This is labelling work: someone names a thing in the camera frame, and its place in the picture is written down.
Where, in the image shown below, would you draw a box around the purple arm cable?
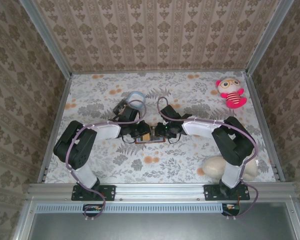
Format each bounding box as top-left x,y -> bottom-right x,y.
156,96 -> 260,221
64,99 -> 148,222

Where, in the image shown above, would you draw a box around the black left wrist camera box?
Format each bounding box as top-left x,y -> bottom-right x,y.
111,98 -> 139,121

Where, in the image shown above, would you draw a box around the beige plush toy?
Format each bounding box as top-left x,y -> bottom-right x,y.
202,153 -> 260,182

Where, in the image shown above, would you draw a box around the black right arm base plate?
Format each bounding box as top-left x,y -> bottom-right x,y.
203,184 -> 251,202

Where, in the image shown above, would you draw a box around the grey metal sheet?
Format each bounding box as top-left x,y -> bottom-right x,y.
29,212 -> 299,240

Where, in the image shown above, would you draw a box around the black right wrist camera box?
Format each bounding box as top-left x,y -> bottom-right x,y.
160,104 -> 193,120

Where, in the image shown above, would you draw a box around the aluminium cross rail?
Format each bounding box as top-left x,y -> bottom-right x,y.
26,182 -> 297,201

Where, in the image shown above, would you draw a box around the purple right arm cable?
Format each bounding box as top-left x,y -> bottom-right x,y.
156,96 -> 260,221

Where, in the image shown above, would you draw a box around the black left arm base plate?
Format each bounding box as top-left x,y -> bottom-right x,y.
71,184 -> 116,202

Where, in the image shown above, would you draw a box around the grey slotted cable tray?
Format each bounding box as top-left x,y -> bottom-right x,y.
36,202 -> 227,214

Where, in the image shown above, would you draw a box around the small circuit board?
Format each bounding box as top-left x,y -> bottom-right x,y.
83,203 -> 103,217
221,202 -> 241,216

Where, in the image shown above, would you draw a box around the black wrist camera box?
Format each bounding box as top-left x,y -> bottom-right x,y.
111,98 -> 139,121
160,104 -> 193,120

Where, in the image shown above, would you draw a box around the pink white plush toy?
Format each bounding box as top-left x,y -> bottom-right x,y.
215,78 -> 248,110

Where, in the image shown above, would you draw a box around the aluminium frame post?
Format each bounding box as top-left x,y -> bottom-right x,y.
246,0 -> 296,76
19,0 -> 73,78

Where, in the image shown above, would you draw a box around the aluminium side rail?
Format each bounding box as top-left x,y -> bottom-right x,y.
37,74 -> 74,184
245,72 -> 286,183

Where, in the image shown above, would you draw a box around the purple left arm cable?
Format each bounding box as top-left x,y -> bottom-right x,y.
64,99 -> 148,222

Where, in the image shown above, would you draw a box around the light blue cup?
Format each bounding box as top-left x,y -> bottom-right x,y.
127,91 -> 147,110

